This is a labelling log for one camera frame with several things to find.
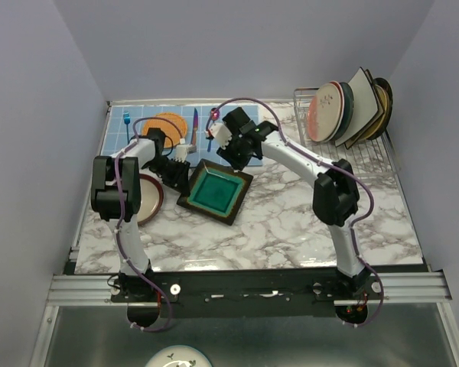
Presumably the iridescent spoon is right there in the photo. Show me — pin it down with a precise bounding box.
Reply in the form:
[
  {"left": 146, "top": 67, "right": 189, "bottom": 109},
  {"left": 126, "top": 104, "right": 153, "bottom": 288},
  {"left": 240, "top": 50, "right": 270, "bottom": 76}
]
[{"left": 205, "top": 108, "right": 220, "bottom": 152}]

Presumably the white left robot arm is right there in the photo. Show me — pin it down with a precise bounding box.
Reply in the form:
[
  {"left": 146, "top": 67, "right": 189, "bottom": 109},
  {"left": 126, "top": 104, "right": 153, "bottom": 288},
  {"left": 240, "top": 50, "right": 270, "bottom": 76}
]
[{"left": 90, "top": 128, "right": 196, "bottom": 302}]

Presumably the yellow round plate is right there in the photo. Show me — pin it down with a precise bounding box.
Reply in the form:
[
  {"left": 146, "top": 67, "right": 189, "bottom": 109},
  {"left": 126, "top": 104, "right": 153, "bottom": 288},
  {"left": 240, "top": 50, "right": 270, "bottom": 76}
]
[{"left": 361, "top": 85, "right": 389, "bottom": 141}]

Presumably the white red rimmed plate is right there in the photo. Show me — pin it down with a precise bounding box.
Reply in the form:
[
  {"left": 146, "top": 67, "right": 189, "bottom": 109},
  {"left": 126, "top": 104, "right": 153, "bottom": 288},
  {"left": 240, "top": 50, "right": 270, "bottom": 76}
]
[{"left": 328, "top": 80, "right": 346, "bottom": 141}]

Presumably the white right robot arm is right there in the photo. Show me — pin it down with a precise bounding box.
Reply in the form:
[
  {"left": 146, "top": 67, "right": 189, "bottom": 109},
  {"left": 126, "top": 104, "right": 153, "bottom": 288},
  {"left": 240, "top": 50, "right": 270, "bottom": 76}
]
[{"left": 206, "top": 107, "right": 371, "bottom": 300}]

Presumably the beige floral round plate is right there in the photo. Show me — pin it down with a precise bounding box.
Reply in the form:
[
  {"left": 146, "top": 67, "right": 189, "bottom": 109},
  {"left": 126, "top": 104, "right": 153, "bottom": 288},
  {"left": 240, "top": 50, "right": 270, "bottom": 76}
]
[{"left": 307, "top": 82, "right": 340, "bottom": 142}]

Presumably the blue fork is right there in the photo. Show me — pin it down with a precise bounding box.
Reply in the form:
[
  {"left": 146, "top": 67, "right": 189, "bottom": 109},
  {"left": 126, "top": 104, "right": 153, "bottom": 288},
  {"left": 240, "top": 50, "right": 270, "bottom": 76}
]
[{"left": 122, "top": 111, "right": 131, "bottom": 144}]

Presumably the wire dish rack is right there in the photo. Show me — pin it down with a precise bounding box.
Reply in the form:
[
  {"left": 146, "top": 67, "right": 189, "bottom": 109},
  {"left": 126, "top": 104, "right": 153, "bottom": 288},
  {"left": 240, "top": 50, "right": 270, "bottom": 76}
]
[{"left": 293, "top": 87, "right": 397, "bottom": 188}]

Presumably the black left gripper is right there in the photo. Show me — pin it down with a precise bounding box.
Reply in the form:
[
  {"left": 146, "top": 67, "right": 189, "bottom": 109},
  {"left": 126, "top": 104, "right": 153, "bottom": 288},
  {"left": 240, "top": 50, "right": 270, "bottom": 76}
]
[{"left": 145, "top": 156, "right": 191, "bottom": 196}]

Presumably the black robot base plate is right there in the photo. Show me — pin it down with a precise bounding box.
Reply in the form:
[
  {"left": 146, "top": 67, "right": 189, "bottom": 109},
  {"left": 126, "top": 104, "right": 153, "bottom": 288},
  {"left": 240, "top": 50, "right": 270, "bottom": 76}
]
[{"left": 111, "top": 267, "right": 382, "bottom": 319}]

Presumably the dark olive round plate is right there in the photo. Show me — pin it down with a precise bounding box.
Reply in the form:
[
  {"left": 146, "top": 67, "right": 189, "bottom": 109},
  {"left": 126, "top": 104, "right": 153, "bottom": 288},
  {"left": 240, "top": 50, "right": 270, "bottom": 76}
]
[{"left": 365, "top": 77, "right": 393, "bottom": 141}]

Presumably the black teal square plate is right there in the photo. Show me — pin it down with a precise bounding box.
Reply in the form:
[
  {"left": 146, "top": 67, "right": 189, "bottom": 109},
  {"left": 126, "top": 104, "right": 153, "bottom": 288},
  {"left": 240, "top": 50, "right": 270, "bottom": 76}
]
[{"left": 177, "top": 159, "right": 253, "bottom": 226}]

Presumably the blue grid placemat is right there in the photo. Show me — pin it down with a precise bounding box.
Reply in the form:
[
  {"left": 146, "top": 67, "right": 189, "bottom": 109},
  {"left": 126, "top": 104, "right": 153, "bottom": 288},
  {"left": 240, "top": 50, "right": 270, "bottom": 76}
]
[{"left": 97, "top": 105, "right": 264, "bottom": 169}]

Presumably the iridescent knife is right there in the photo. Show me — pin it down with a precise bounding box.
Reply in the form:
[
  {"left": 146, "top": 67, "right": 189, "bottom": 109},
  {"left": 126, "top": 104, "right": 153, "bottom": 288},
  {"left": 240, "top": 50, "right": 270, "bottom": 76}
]
[{"left": 190, "top": 108, "right": 199, "bottom": 151}]

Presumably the aluminium frame rail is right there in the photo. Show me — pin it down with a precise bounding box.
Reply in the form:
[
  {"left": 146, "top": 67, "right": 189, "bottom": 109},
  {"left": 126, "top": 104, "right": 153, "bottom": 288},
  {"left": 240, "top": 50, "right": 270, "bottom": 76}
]
[{"left": 46, "top": 272, "right": 451, "bottom": 307}]

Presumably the woven wicker round trivet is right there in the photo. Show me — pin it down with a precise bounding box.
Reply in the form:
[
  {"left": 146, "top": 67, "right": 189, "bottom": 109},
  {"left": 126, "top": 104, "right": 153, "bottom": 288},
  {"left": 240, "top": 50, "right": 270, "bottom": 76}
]
[{"left": 141, "top": 112, "right": 188, "bottom": 149}]

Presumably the white floral plate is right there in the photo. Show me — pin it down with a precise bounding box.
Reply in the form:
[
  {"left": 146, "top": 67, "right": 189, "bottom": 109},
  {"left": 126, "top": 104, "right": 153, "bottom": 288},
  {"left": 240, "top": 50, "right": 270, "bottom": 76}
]
[{"left": 145, "top": 345, "right": 213, "bottom": 367}]

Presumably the cream square dark-rimmed plate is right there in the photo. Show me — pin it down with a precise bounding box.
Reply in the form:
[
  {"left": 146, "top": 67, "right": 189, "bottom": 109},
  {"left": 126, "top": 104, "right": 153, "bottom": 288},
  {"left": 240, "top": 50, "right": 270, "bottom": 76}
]
[{"left": 343, "top": 67, "right": 385, "bottom": 149}]

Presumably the red rimmed round plate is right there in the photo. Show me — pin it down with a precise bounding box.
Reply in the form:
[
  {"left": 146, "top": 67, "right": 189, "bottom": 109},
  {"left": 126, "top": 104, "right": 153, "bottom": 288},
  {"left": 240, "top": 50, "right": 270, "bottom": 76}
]
[{"left": 137, "top": 174, "right": 164, "bottom": 226}]

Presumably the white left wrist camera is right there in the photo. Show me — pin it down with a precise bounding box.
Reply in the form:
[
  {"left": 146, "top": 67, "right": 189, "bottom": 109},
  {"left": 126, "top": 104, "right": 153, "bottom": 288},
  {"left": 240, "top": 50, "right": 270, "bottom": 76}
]
[{"left": 174, "top": 144, "right": 197, "bottom": 162}]

